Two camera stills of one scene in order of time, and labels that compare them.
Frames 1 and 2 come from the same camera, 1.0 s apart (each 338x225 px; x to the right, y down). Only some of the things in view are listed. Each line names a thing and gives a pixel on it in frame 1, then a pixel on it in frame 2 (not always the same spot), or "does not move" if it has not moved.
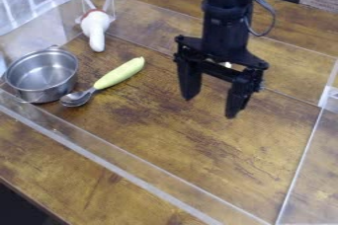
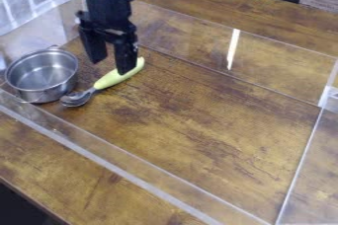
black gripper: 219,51 -> 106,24
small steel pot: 43,74 does not move
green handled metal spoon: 75,100 does not move
